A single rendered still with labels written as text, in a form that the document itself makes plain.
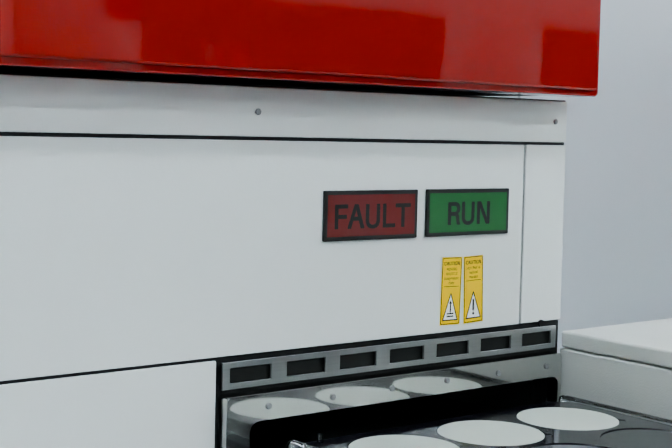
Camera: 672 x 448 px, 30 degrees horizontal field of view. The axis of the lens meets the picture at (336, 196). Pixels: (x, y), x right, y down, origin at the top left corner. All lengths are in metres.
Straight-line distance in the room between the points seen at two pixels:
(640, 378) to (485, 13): 0.41
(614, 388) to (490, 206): 0.24
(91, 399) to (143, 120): 0.24
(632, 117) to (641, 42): 0.23
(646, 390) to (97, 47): 0.68
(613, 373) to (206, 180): 0.51
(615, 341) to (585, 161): 2.37
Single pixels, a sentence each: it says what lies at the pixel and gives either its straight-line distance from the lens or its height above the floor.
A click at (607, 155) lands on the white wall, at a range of 3.80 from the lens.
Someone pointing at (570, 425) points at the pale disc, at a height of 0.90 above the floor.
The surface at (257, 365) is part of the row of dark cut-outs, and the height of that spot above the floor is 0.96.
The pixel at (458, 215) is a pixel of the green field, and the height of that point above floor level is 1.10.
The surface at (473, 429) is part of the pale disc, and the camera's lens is 1.22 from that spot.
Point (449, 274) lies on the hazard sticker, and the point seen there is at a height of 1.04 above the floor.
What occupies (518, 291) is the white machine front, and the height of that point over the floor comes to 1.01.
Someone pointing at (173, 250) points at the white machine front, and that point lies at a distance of 1.09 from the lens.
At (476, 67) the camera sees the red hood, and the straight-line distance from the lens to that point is 1.24.
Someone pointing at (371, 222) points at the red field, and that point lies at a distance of 1.21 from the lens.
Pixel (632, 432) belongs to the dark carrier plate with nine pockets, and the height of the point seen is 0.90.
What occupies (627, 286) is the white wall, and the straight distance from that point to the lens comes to 3.91.
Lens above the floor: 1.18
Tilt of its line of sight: 3 degrees down
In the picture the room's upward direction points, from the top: 1 degrees clockwise
